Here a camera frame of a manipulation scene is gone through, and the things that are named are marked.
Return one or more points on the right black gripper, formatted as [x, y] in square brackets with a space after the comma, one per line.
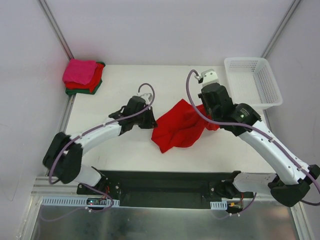
[208, 110]

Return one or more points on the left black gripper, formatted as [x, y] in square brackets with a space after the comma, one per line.
[146, 117]

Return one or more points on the red t shirt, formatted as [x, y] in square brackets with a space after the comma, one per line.
[180, 127]
[96, 79]

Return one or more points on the white plastic basket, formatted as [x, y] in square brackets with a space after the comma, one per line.
[251, 81]

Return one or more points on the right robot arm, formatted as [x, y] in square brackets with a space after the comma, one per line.
[292, 178]

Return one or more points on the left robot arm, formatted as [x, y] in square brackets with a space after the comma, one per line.
[64, 156]

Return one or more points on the folded red t shirt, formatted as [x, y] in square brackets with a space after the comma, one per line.
[96, 79]

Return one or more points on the folded pink t shirt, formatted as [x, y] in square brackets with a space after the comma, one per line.
[79, 71]

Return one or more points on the folded green t shirt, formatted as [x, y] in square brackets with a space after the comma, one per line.
[79, 91]

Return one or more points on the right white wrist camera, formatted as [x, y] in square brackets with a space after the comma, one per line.
[208, 77]

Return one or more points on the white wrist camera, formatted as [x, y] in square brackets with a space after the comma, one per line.
[208, 77]
[148, 97]

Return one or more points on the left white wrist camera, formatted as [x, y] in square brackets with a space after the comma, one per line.
[148, 97]

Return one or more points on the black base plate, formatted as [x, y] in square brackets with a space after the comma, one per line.
[154, 189]

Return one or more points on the right grey cable duct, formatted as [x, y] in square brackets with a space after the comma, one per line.
[219, 205]

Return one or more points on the grey cable duct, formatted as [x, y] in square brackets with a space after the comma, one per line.
[219, 205]
[78, 202]

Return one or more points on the left grey cable duct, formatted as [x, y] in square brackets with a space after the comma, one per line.
[78, 202]

